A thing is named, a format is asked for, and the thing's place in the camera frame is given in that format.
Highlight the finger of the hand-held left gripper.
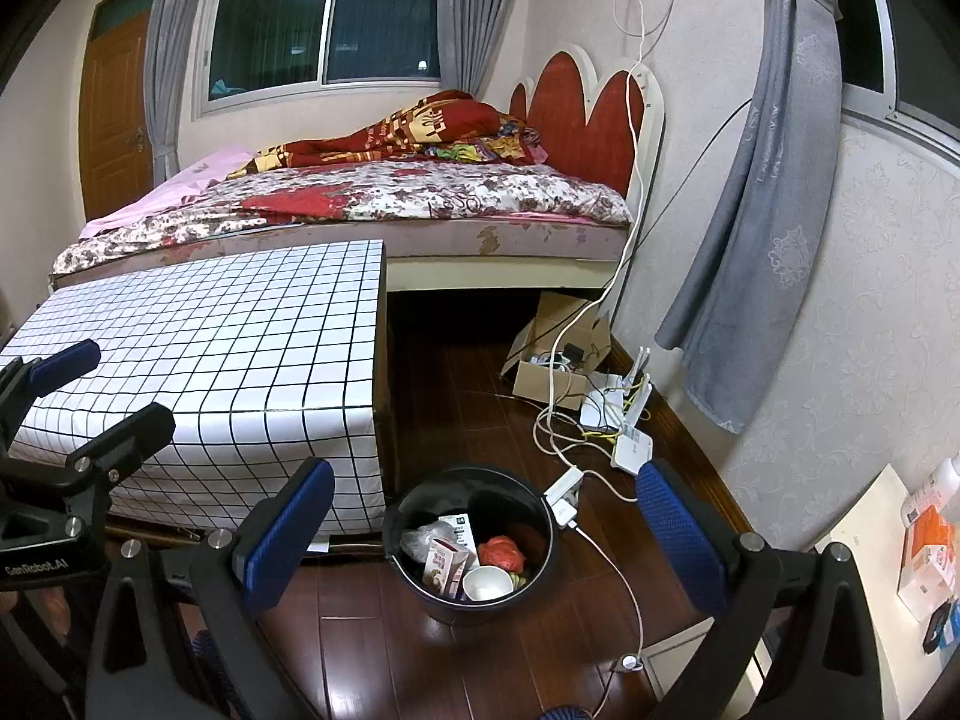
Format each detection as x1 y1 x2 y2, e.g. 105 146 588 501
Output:
0 339 102 451
64 401 177 520

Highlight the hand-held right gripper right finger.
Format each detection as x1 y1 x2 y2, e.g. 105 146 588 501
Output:
634 457 886 720

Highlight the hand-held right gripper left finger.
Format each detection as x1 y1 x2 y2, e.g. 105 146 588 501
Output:
86 456 336 720

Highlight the clear plastic bag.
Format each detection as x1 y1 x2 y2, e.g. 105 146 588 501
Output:
400 519 460 565

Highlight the red white snack wrapper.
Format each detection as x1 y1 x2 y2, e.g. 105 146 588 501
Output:
422 538 471 602

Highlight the red plastic bag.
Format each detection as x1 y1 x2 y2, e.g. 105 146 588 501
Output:
478 535 527 572

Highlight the red paper cup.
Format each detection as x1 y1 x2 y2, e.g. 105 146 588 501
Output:
461 566 518 602

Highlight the black trash bin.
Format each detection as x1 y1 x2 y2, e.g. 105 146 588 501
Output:
381 465 562 627

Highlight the small white modem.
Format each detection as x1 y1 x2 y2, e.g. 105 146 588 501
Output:
611 426 655 477

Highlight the white power strip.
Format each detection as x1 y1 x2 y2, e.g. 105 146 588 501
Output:
543 465 584 530

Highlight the white grid tablecloth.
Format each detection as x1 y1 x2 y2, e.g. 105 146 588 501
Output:
0 238 389 541

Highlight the white router with antennas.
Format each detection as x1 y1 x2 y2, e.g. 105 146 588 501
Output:
580 346 653 432

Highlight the beige side table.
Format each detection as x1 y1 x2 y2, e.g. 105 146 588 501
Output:
814 463 960 720

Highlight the cardboard box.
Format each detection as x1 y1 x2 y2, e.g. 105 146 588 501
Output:
501 291 614 402

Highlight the pink sheet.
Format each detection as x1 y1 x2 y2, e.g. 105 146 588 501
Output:
81 146 260 241

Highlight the brown wooden door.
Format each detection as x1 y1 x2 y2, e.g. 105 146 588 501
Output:
77 0 162 220

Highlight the orange white box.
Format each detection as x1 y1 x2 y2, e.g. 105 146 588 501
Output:
896 504 960 622

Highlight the white plastic bottle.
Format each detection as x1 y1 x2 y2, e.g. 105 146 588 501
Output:
904 450 960 533

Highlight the black blue device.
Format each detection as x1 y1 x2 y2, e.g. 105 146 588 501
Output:
921 598 960 655

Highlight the bed mattress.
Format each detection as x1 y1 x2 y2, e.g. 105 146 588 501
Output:
49 210 631 293

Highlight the grey tied curtain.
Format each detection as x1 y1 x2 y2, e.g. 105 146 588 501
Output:
655 0 847 436

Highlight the bed with floral bedding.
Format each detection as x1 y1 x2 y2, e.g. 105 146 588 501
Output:
51 163 632 275

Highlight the large sliding window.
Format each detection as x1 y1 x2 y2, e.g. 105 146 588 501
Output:
193 0 451 119

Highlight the red printed blanket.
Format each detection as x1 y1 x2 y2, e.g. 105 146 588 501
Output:
225 90 552 181

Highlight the side window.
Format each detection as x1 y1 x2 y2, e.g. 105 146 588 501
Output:
840 0 960 143

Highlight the white charging cable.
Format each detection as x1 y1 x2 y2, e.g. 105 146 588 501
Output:
574 525 646 720

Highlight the yellow network cable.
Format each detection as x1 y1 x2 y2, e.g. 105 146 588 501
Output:
583 379 647 442

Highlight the thin grey cable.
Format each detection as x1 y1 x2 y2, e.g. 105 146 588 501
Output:
615 97 755 271

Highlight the white bed frame red headboard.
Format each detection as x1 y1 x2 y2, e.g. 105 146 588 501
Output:
382 45 667 297

